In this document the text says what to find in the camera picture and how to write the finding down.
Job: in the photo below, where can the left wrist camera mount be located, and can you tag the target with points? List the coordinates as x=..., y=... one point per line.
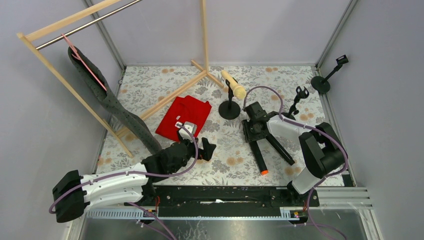
x=186, y=131

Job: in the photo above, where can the floral patterned mat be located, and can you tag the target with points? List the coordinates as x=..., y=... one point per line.
x=233, y=163

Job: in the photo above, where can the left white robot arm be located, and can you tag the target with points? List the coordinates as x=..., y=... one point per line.
x=75, y=194

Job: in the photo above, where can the black mic stand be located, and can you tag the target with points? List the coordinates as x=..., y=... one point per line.
x=301, y=94
x=227, y=109

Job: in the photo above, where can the dark grey hanging garment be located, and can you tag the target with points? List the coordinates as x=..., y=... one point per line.
x=109, y=101

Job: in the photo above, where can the beige microphone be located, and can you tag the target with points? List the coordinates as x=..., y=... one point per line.
x=238, y=90

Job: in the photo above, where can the red folded shirt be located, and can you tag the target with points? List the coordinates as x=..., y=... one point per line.
x=182, y=110

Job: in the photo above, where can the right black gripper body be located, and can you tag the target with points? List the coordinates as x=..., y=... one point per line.
x=255, y=133

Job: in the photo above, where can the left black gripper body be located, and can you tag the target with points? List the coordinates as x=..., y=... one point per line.
x=199, y=149

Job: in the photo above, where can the black mic stand far corner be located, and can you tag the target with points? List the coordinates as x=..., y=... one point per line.
x=321, y=84

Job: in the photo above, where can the pink clothes hanger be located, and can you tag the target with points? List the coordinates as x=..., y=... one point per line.
x=78, y=57

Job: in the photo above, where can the metal clothes rail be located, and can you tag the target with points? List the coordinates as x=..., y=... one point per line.
x=88, y=24

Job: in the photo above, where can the black microphone orange tip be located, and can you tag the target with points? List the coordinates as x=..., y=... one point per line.
x=258, y=157

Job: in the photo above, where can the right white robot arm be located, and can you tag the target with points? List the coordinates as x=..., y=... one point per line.
x=321, y=149

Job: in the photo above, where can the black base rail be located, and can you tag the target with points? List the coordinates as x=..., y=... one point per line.
x=225, y=201

